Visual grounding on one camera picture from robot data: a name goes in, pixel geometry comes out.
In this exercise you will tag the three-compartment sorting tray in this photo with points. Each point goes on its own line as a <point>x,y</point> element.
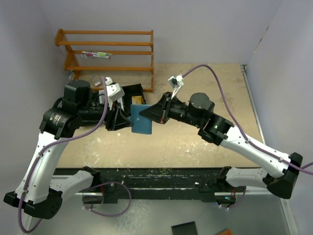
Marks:
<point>126,100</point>

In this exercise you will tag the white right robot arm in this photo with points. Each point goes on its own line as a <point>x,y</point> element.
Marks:
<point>276,171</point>

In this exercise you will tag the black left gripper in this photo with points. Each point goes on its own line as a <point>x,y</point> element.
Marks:
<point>111,117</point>

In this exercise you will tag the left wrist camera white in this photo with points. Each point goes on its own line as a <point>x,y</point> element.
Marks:
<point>114,90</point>

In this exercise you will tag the orange card holder on floor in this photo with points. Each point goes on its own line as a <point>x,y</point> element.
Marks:
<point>224,232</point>

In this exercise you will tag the orange wooden rack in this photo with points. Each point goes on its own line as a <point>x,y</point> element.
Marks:
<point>71,63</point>

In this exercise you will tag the coloured markers on rack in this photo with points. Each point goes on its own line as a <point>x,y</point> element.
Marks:
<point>96,54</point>

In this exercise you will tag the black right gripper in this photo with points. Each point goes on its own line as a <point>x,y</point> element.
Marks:
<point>165,107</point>

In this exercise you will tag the gold credit card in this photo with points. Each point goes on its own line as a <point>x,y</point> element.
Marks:
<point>137,100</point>

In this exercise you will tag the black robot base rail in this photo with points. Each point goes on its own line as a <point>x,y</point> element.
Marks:
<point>204,184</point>

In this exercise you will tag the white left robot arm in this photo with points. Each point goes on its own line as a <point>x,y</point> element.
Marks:
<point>36,195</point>

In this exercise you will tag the black card holder on floor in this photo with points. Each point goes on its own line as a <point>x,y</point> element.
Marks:
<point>189,228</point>

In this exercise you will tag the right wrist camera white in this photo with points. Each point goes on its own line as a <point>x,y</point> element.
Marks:
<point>176,83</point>

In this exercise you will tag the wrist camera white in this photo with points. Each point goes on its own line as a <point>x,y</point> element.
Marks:
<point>114,90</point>
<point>176,83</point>

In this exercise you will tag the blue leather card holder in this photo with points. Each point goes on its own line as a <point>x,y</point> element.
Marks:
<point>140,124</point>

